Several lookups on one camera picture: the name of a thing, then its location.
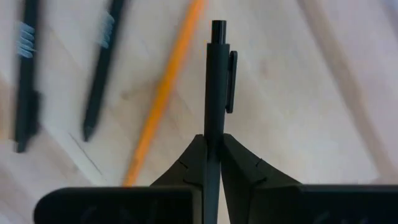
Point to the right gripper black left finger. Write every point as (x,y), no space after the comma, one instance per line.
(189,171)

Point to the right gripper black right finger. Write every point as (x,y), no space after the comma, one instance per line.
(239,174)

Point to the black retractable pen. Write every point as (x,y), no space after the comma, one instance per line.
(25,93)
(216,93)
(99,84)

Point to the orange pencil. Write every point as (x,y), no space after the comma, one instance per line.
(164,87)

